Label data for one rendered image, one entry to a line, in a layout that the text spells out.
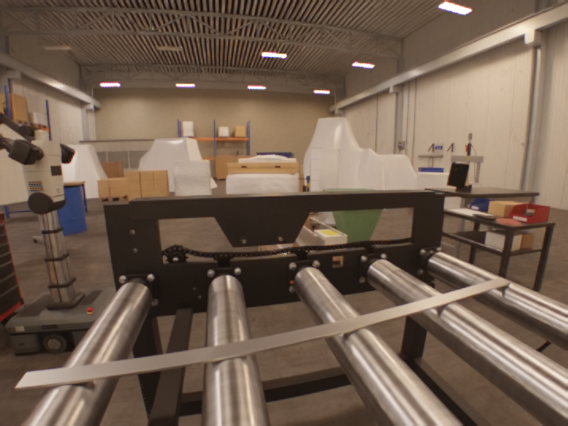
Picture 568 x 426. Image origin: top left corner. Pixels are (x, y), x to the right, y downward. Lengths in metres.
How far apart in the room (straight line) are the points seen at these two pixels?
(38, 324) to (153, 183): 7.04
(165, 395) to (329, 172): 4.24
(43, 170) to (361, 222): 3.23
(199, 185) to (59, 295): 7.00
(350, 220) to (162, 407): 3.12
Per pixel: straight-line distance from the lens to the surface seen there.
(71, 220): 6.07
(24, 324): 2.46
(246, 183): 4.31
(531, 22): 12.31
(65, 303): 2.45
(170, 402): 0.71
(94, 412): 0.62
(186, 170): 8.97
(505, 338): 0.76
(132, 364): 0.60
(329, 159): 4.61
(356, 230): 3.60
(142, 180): 9.04
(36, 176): 2.24
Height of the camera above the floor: 1.29
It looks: 11 degrees down
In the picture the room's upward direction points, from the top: straight up
